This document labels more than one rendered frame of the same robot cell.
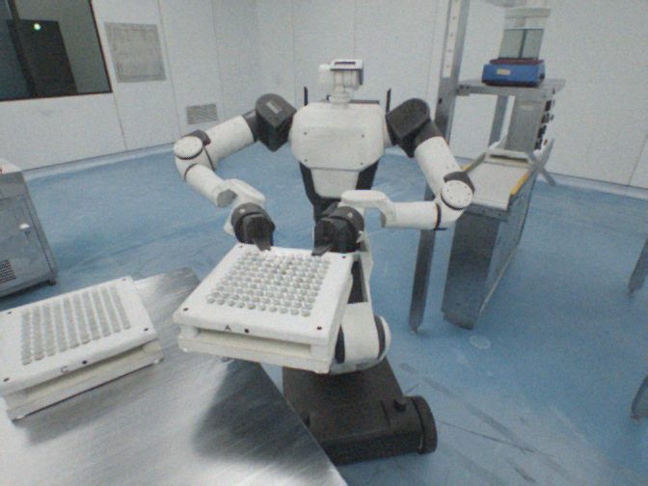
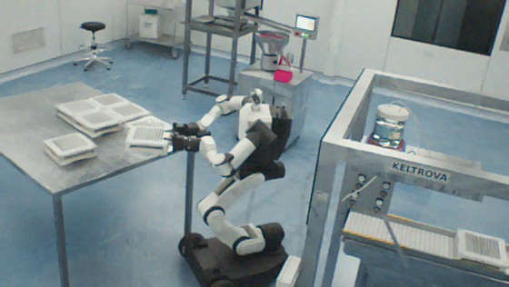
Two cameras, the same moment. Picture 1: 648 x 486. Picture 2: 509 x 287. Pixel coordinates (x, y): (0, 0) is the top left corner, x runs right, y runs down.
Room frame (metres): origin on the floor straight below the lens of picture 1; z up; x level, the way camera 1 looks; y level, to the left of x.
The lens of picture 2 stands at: (0.33, -2.71, 2.30)
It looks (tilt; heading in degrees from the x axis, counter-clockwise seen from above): 25 degrees down; 72
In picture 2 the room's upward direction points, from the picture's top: 6 degrees clockwise
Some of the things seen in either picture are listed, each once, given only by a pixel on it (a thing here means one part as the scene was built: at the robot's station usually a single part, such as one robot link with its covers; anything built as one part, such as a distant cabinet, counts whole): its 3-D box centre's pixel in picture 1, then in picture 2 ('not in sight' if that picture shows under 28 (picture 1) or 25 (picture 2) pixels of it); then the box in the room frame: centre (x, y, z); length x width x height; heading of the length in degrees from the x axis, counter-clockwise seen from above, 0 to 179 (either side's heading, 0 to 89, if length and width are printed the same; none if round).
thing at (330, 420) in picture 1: (337, 368); (240, 251); (1.16, -0.06, 0.19); 0.64 x 0.52 x 0.33; 11
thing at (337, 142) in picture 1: (342, 148); (263, 131); (1.23, -0.06, 1.08); 0.34 x 0.30 x 0.36; 78
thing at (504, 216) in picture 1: (507, 172); (468, 264); (2.11, -1.04, 0.74); 1.30 x 0.29 x 0.10; 145
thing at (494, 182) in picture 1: (508, 166); (470, 259); (2.11, -1.04, 0.77); 1.35 x 0.25 x 0.05; 145
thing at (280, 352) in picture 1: (275, 307); (149, 143); (0.56, 0.09, 0.95); 0.24 x 0.24 x 0.02; 78
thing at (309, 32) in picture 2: not in sight; (304, 44); (2.27, 2.08, 1.07); 0.23 x 0.10 x 0.62; 140
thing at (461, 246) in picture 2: (513, 149); (481, 247); (2.14, -1.06, 0.86); 0.25 x 0.24 x 0.02; 56
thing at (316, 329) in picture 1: (274, 284); (149, 135); (0.56, 0.09, 1.00); 0.25 x 0.24 x 0.02; 168
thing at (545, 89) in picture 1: (508, 86); (417, 165); (1.81, -0.81, 1.22); 0.62 x 0.38 x 0.04; 145
